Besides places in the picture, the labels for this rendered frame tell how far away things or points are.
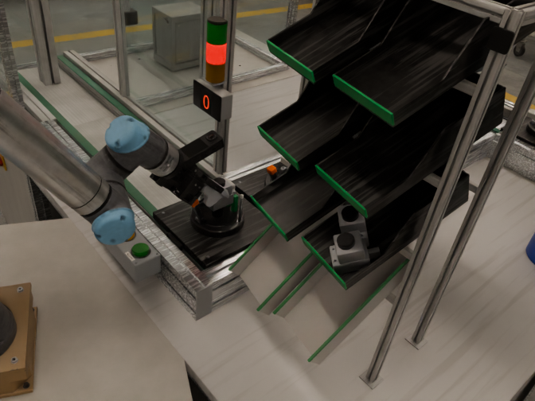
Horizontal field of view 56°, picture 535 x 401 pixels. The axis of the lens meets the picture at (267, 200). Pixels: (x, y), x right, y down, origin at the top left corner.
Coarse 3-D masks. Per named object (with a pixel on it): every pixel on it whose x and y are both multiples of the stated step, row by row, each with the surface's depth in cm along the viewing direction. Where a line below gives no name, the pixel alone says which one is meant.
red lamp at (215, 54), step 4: (208, 44) 124; (208, 48) 125; (212, 48) 124; (216, 48) 124; (220, 48) 124; (224, 48) 125; (208, 52) 126; (212, 52) 125; (216, 52) 125; (220, 52) 125; (224, 52) 126; (208, 56) 126; (212, 56) 126; (216, 56) 125; (220, 56) 126; (224, 56) 127; (208, 60) 127; (212, 60) 126; (216, 60) 126; (220, 60) 126; (224, 60) 127
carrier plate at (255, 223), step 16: (176, 208) 134; (256, 208) 137; (160, 224) 131; (176, 224) 129; (256, 224) 132; (192, 240) 125; (208, 240) 125; (224, 240) 126; (240, 240) 127; (192, 256) 123; (208, 256) 121; (224, 256) 122
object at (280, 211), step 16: (320, 160) 106; (288, 176) 104; (304, 176) 104; (256, 192) 102; (272, 192) 104; (288, 192) 103; (304, 192) 102; (320, 192) 100; (336, 192) 94; (272, 208) 101; (288, 208) 100; (304, 208) 99; (320, 208) 95; (272, 224) 98; (288, 224) 97; (304, 224) 95; (288, 240) 95
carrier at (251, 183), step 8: (280, 160) 157; (264, 168) 153; (248, 176) 149; (256, 176) 150; (264, 176) 150; (240, 184) 146; (248, 184) 146; (256, 184) 146; (264, 184) 145; (240, 192) 144; (248, 192) 143; (248, 200) 142
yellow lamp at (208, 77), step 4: (208, 64) 128; (212, 64) 127; (216, 64) 127; (220, 64) 127; (224, 64) 128; (208, 68) 128; (212, 68) 127; (216, 68) 127; (220, 68) 128; (224, 68) 129; (208, 72) 129; (212, 72) 128; (216, 72) 128; (220, 72) 128; (224, 72) 130; (208, 76) 129; (212, 76) 129; (216, 76) 129; (220, 76) 129; (224, 76) 130; (208, 80) 130; (212, 80) 129; (216, 80) 129; (220, 80) 130; (224, 80) 131
